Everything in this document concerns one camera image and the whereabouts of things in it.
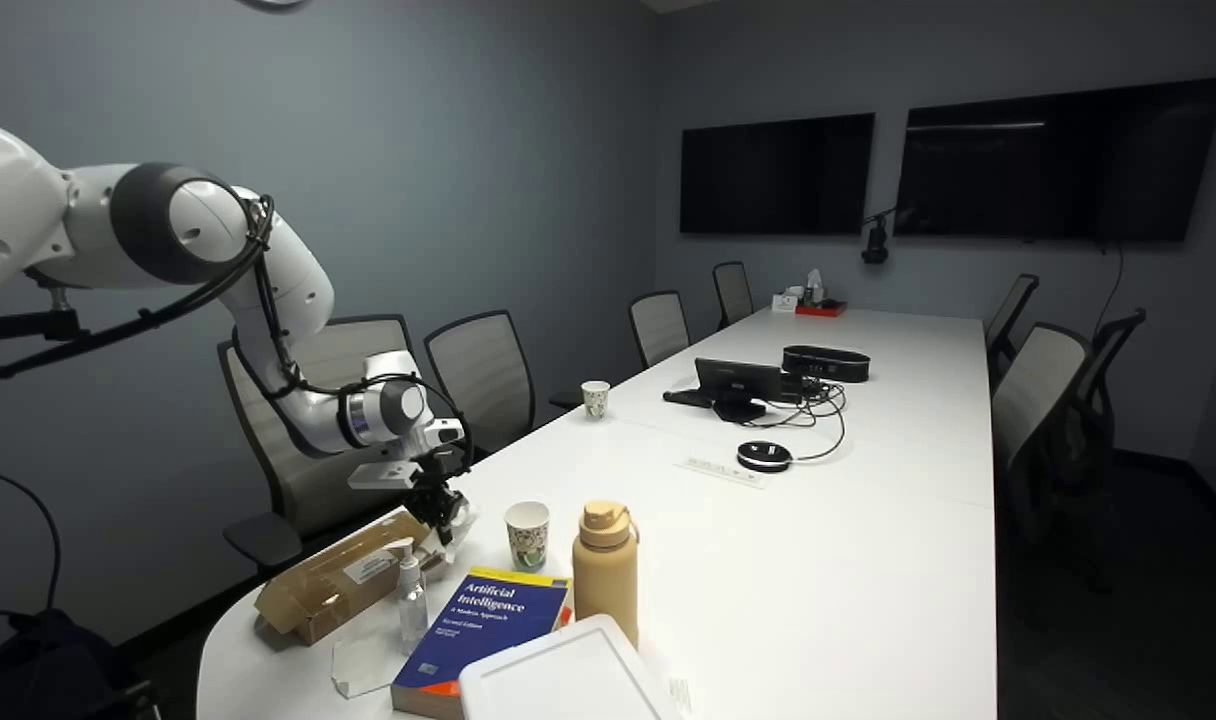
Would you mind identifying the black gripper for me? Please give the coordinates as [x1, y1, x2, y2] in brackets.
[403, 450, 472, 528]

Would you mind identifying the printed paper cup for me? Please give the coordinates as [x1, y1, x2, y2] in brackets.
[501, 496, 556, 575]

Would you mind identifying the light mesh office chair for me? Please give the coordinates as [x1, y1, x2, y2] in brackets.
[215, 311, 433, 580]
[989, 318, 1092, 565]
[979, 269, 1044, 391]
[418, 304, 542, 458]
[706, 256, 760, 328]
[626, 285, 696, 370]

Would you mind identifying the clear pump sanitizer bottle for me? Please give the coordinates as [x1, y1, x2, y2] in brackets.
[387, 536, 433, 657]

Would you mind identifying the blue hardcover book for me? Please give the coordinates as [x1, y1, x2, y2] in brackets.
[387, 566, 576, 720]

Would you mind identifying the brown cardboard box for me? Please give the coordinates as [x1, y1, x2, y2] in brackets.
[253, 509, 433, 657]

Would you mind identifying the plain white paper cup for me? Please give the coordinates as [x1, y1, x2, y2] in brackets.
[576, 376, 614, 425]

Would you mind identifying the tan thermos bottle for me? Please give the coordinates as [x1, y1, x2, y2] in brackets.
[569, 496, 644, 657]

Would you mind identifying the white plastic container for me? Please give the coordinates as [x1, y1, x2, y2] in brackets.
[457, 613, 680, 720]

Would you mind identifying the black tablet console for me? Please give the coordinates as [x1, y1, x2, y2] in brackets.
[660, 352, 788, 407]

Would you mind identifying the black video conference bar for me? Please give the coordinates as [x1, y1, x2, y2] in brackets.
[780, 338, 874, 386]

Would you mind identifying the black bag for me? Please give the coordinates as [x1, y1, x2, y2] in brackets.
[0, 608, 159, 720]

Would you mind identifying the black stand bar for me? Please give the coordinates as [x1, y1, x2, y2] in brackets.
[0, 304, 89, 348]

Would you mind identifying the dark office chair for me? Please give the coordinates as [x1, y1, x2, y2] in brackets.
[1064, 304, 1153, 536]

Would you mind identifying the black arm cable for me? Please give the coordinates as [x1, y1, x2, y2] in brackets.
[0, 197, 278, 395]

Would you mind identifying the thin black floor cable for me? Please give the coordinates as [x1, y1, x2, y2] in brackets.
[0, 450, 67, 631]

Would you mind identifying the black table cable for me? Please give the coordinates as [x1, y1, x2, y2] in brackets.
[746, 378, 856, 465]

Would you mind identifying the small wall television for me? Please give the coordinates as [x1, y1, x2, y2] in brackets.
[675, 108, 881, 240]

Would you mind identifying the large wall television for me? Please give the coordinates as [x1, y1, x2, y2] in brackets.
[890, 72, 1216, 247]

